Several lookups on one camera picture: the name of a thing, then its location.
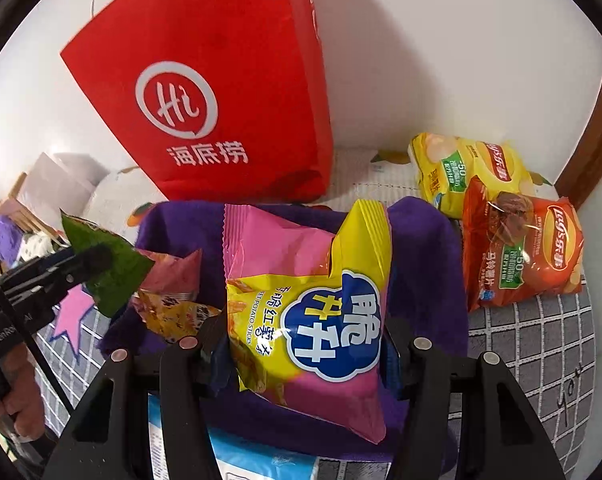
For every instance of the blue tissue pack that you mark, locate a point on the blue tissue pack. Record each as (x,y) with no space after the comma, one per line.
(261,460)

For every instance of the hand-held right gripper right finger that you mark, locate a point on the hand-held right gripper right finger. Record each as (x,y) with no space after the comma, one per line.
(421,385)

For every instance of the yellow chips bag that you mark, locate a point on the yellow chips bag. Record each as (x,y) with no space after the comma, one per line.
(461,170)

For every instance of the brown wooden door frame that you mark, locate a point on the brown wooden door frame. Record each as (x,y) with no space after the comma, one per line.
(596,150)

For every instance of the person's left hand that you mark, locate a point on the person's left hand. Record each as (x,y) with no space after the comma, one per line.
(23,400)

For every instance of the red paper bag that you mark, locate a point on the red paper bag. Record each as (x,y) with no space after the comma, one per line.
(206,60)

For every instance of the pink star paper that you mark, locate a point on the pink star paper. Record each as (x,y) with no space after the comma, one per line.
(76,310)

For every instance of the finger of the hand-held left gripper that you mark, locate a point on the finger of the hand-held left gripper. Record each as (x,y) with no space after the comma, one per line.
(41,292)
(96,260)

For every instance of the green snack packet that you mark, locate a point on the green snack packet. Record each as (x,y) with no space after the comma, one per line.
(116,280)

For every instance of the yellow triangular snack packet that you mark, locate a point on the yellow triangular snack packet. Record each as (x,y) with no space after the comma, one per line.
(181,320)

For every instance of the purple cloth-lined box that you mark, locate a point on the purple cloth-lined box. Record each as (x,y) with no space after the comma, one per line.
(421,260)

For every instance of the orange chips bag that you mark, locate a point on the orange chips bag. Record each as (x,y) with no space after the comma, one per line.
(521,250)

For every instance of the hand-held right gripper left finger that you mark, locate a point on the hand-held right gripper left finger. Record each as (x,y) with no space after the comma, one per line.
(191,385)

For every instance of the grey checked tablecloth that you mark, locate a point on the grey checked tablecloth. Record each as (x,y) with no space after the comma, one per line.
(521,360)

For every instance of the pink yellow snack packet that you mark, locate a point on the pink yellow snack packet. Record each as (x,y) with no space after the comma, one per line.
(306,320)

